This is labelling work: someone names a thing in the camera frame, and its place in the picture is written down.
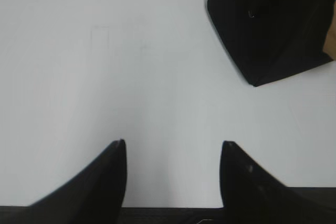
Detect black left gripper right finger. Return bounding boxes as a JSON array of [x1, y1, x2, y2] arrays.
[[219, 141, 335, 223]]

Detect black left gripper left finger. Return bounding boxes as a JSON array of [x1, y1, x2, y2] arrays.
[[1, 140, 127, 223]]

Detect black tote bag tan handles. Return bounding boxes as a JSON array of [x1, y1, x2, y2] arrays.
[[207, 0, 335, 87]]

